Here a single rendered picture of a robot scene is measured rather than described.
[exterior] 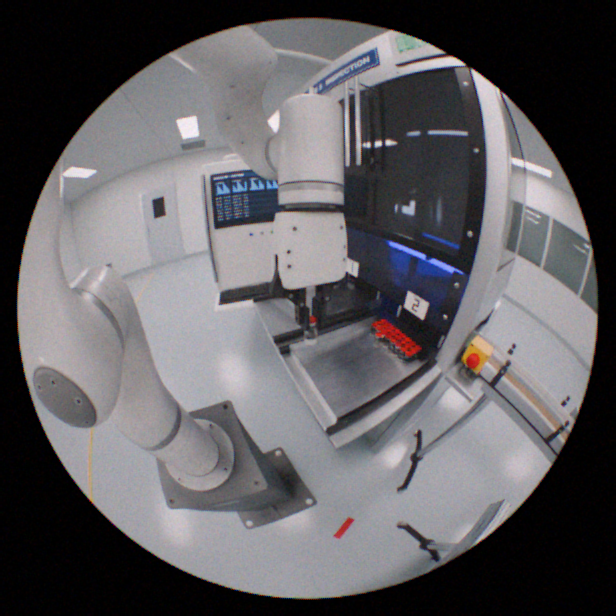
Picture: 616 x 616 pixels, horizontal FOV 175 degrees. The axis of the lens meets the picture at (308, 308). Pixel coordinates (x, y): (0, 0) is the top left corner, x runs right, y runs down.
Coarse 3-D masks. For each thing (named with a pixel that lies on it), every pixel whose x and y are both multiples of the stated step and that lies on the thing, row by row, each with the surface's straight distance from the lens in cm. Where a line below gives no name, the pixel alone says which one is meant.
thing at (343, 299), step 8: (312, 288) 93; (344, 288) 96; (312, 296) 87; (336, 296) 88; (344, 296) 89; (352, 296) 90; (360, 296) 91; (328, 304) 82; (336, 304) 82; (344, 304) 83; (352, 304) 84; (360, 304) 84; (368, 304) 81; (376, 304) 84; (328, 312) 77; (336, 312) 71; (344, 312) 74
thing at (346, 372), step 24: (336, 336) 65; (360, 336) 67; (312, 360) 58; (336, 360) 58; (360, 360) 59; (384, 360) 61; (312, 384) 50; (336, 384) 53; (360, 384) 54; (384, 384) 55; (336, 408) 49; (360, 408) 48
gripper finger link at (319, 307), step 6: (336, 288) 30; (318, 294) 30; (312, 300) 31; (318, 300) 30; (312, 306) 32; (318, 306) 30; (324, 306) 29; (312, 312) 32; (318, 312) 30; (324, 312) 30; (318, 318) 31; (324, 318) 30; (324, 324) 31
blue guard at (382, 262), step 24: (360, 240) 78; (384, 240) 69; (360, 264) 80; (384, 264) 70; (408, 264) 63; (432, 264) 59; (384, 288) 72; (408, 288) 65; (432, 288) 60; (456, 288) 56; (432, 312) 62
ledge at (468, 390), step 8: (456, 368) 71; (448, 376) 67; (456, 376) 69; (456, 384) 67; (464, 384) 68; (472, 384) 71; (480, 384) 73; (464, 392) 67; (472, 392) 68; (472, 400) 67
